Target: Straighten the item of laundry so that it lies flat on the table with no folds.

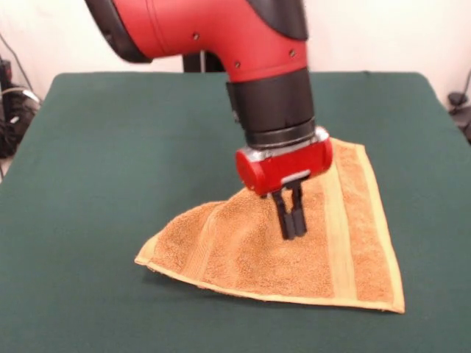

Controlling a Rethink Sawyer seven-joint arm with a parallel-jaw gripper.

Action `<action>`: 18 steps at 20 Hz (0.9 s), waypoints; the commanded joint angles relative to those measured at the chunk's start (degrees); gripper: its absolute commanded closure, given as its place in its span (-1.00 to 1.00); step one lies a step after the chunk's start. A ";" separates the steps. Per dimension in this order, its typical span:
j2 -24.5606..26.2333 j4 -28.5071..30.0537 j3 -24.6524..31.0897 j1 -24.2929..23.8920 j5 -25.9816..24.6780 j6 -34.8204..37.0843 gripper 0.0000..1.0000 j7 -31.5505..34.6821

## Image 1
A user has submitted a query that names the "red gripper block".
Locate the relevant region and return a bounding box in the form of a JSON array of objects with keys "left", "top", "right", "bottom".
[{"left": 235, "top": 127, "right": 335, "bottom": 242}]

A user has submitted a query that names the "tan terry towel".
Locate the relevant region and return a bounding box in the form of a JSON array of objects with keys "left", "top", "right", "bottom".
[{"left": 132, "top": 137, "right": 406, "bottom": 315}]

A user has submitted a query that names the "dark stand foot with knob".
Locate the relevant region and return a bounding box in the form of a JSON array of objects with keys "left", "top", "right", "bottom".
[
  {"left": 446, "top": 90, "right": 471, "bottom": 145},
  {"left": 0, "top": 54, "right": 42, "bottom": 160}
]

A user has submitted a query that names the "dark green table cloth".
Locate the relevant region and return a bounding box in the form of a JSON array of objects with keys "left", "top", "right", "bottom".
[{"left": 0, "top": 71, "right": 471, "bottom": 353}]

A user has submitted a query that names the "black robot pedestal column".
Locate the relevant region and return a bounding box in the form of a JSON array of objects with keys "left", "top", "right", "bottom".
[{"left": 182, "top": 49, "right": 226, "bottom": 73}]

